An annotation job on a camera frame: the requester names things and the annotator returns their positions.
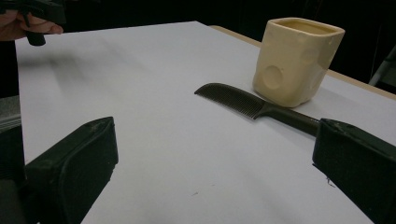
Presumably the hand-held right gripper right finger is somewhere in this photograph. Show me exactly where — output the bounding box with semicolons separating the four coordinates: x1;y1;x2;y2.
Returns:
312;118;396;224

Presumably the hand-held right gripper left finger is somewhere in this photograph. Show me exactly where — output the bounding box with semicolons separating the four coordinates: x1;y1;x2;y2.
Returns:
22;117;120;224

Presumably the cream ceramic cup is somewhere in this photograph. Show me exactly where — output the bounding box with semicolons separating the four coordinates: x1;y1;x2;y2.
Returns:
252;17;346;108

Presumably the black plastic comb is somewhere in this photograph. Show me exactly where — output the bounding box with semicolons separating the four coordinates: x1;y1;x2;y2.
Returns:
194;82;321;137

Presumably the white foam board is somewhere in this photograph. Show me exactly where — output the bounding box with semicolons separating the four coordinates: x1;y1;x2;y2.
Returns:
14;21;396;224

